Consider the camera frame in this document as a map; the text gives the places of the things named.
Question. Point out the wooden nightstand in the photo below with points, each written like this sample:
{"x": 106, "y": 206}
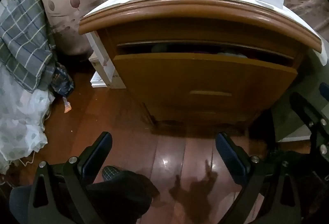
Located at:
{"x": 205, "y": 18}

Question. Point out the flat white box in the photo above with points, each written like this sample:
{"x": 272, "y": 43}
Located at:
{"x": 100, "y": 82}

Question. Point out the white leaf print cloth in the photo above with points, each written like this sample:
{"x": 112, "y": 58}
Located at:
{"x": 20, "y": 121}

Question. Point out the grey box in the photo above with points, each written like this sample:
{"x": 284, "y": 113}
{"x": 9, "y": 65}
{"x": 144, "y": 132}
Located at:
{"x": 287, "y": 116}

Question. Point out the plaid slipper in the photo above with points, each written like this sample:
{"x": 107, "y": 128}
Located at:
{"x": 109, "y": 172}

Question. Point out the orange wrapper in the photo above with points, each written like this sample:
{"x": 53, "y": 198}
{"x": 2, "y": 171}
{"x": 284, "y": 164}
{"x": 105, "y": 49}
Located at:
{"x": 66, "y": 108}

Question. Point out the person's dark trouser leg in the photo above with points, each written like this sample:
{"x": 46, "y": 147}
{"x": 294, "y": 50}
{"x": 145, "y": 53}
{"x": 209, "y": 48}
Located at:
{"x": 123, "y": 193}

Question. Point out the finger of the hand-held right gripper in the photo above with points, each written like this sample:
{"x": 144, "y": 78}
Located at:
{"x": 316, "y": 121}

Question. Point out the tall white cardboard box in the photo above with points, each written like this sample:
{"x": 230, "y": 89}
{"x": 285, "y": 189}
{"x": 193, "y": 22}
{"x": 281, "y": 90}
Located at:
{"x": 101, "y": 46}

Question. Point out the grey plaid blanket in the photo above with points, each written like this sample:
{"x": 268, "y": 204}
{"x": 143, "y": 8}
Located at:
{"x": 23, "y": 34}

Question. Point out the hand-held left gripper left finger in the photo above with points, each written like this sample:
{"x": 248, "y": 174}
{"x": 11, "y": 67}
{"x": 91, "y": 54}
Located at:
{"x": 97, "y": 154}

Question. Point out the blue plastic packet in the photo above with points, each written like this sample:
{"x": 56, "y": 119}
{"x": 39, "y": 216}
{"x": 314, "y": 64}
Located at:
{"x": 61, "y": 82}

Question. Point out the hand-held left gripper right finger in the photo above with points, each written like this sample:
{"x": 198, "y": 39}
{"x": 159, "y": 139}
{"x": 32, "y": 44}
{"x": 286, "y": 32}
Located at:
{"x": 231, "y": 157}

